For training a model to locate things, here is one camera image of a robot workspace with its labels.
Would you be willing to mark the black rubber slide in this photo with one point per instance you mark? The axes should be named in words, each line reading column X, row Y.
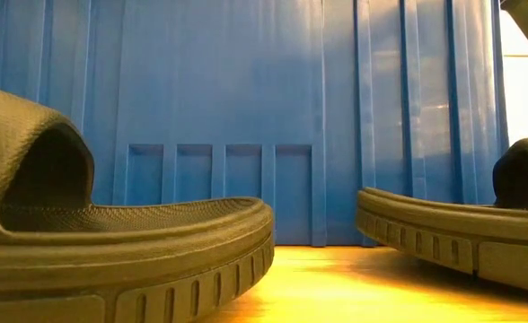
column 111, row 264
column 448, row 233

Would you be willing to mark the blue plastic bin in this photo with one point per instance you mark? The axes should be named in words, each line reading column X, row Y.
column 246, row 89

